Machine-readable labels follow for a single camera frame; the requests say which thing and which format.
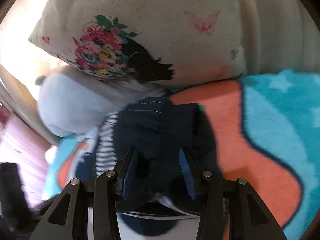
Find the turquoise cartoon fleece blanket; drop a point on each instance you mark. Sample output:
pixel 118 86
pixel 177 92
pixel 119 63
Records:
pixel 267 131

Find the striped navy toddler pants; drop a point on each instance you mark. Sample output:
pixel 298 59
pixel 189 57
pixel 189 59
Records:
pixel 169 143

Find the white grey plush toy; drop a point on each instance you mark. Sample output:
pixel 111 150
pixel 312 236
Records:
pixel 71 101

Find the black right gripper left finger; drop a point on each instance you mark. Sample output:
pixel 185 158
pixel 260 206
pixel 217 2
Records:
pixel 67 216

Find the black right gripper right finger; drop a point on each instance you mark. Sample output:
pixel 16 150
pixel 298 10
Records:
pixel 224 202

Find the beige floral print cushion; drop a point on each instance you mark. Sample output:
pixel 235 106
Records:
pixel 200 40

